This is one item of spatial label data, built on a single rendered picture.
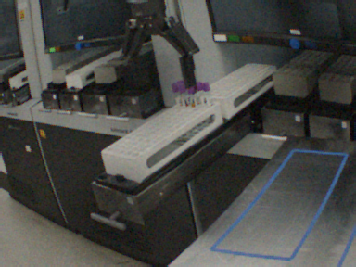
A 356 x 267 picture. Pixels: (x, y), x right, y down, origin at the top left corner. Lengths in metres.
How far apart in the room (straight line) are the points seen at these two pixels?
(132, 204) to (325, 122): 0.51
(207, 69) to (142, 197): 0.57
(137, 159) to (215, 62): 0.52
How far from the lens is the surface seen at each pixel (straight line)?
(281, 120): 1.22
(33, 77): 2.13
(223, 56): 1.37
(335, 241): 0.68
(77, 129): 1.80
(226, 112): 1.17
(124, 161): 0.96
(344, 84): 1.18
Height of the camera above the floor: 1.25
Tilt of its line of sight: 22 degrees down
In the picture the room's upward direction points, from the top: 11 degrees counter-clockwise
